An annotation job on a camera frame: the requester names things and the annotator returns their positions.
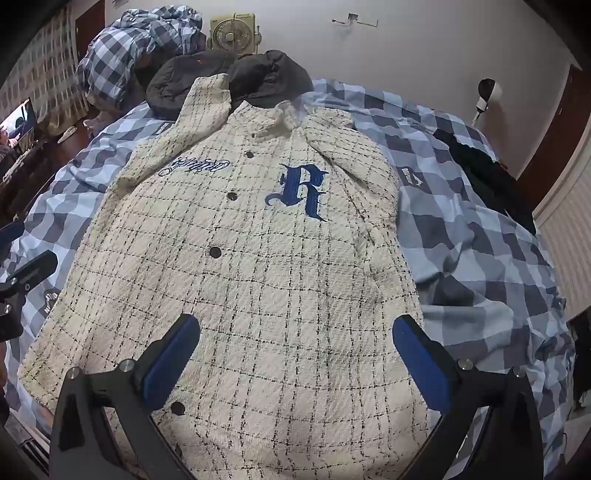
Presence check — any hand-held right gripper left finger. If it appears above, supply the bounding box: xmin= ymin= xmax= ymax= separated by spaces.
xmin=48 ymin=314 xmax=201 ymax=480

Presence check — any dark wooden tv cabinet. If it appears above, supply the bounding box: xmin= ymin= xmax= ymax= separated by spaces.
xmin=0 ymin=138 xmax=65 ymax=222

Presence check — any dark grey padded jacket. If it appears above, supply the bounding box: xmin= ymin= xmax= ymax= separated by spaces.
xmin=145 ymin=50 xmax=315 ymax=121

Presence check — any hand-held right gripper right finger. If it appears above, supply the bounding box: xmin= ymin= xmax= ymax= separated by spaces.
xmin=392 ymin=315 xmax=544 ymax=480

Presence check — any brown wooden door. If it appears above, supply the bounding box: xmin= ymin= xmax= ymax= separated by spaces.
xmin=74 ymin=4 xmax=106 ymax=58
xmin=515 ymin=65 xmax=591 ymax=213

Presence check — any blue checked bed cover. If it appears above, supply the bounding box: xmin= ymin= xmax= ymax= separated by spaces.
xmin=0 ymin=76 xmax=578 ymax=480

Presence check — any television screen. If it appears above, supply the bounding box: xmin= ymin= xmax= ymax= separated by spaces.
xmin=0 ymin=97 xmax=38 ymax=158

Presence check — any patterned curtain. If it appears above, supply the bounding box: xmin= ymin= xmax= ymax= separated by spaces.
xmin=0 ymin=7 xmax=90 ymax=134

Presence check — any checked quilt pile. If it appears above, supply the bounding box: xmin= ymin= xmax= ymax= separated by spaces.
xmin=76 ymin=9 xmax=208 ymax=112

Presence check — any black clothing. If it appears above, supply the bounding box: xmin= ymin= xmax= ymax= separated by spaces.
xmin=436 ymin=129 xmax=536 ymax=236

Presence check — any white slatted panel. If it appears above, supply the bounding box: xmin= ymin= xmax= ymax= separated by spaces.
xmin=533 ymin=175 xmax=591 ymax=319

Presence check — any cream checked tweed jacket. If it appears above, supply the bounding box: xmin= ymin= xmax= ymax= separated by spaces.
xmin=18 ymin=74 xmax=444 ymax=480

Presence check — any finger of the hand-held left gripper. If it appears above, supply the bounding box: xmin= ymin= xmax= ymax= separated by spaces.
xmin=0 ymin=220 xmax=26 ymax=247
xmin=0 ymin=249 xmax=59 ymax=296

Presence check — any wall socket with wires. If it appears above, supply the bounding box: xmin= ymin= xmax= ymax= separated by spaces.
xmin=332 ymin=14 xmax=379 ymax=28

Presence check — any beige box fan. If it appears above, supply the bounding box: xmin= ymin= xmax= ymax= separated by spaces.
xmin=210 ymin=16 xmax=257 ymax=51

